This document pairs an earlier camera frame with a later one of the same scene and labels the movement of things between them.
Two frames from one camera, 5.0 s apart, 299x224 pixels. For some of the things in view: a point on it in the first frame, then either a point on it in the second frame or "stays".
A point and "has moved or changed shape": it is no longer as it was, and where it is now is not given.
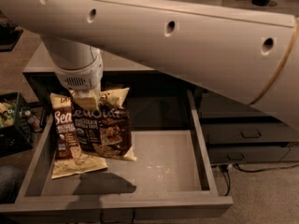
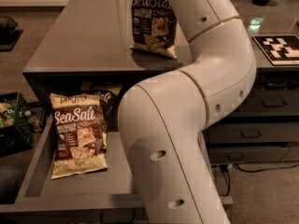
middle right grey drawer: x=245 y=133 stays
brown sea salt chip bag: x=106 y=132 has moved or changed shape
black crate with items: x=14 y=133 stays
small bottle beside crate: x=34 y=121 stays
